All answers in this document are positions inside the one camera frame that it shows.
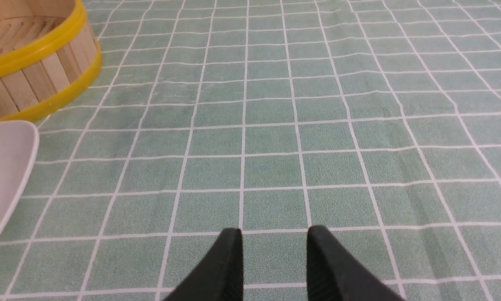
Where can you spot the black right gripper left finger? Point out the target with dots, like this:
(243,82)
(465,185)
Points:
(219,276)

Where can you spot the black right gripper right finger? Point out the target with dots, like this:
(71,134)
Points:
(333,274)

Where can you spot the white square plate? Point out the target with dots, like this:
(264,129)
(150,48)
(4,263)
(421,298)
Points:
(19,142)

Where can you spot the green checkered tablecloth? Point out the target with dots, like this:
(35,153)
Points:
(379,119)

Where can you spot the bamboo steamer basket yellow rim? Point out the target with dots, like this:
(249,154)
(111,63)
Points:
(49,55)

